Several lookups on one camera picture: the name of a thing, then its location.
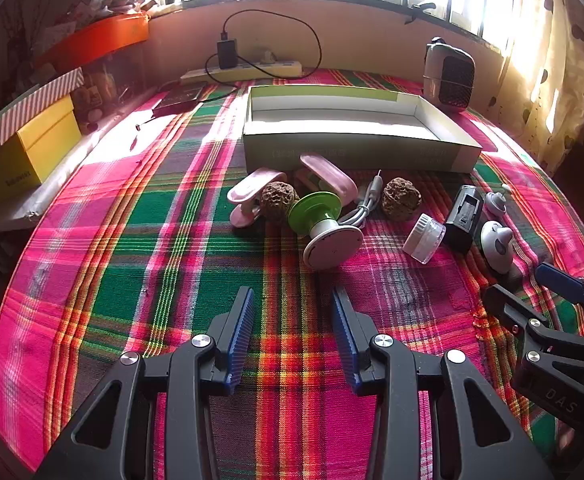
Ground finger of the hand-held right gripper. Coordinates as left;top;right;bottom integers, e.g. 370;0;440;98
534;261;584;333
482;284;550;349

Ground black window handle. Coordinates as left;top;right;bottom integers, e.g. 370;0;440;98
404;2;437;26

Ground small white round hook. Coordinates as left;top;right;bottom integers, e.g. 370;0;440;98
483;186;510;221

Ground black battery device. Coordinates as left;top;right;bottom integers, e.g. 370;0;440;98
444;185;487;255

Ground orange box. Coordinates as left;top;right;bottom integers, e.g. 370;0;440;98
34;12;151;73

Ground dark phone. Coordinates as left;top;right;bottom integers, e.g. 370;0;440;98
152;85;205;113

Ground white power strip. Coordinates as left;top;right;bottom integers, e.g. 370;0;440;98
179;60;303;86

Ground pink plastic clip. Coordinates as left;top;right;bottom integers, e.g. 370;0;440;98
227;169;290;228
294;154;359;206

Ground brown walnut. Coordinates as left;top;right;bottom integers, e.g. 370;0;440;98
261;182;300;222
382;176;423;221

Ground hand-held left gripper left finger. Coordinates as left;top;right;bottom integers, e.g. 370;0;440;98
34;286;257;480

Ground yellow cardboard box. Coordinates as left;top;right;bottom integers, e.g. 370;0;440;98
0;95;82;206

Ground black charger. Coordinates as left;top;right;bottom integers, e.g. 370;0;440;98
216;30;239;70

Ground white green cardboard box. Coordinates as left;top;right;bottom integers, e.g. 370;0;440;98
242;85;483;173

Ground black charger cable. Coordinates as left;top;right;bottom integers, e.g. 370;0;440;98
199;9;321;106

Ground small grey fan heater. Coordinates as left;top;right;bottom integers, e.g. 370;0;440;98
422;37;475;113

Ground cream dotted curtain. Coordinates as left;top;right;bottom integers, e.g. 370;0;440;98
492;0;584;176

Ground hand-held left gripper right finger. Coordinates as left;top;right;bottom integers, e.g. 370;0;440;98
331;285;555;480

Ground large white round hook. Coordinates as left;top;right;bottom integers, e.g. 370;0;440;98
479;220;515;273

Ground white charging cable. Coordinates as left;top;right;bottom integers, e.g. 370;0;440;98
339;170;385;226

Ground striped box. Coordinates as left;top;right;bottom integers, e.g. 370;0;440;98
0;67;85;146

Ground green white spool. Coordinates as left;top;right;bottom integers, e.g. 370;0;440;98
288;191;363;271

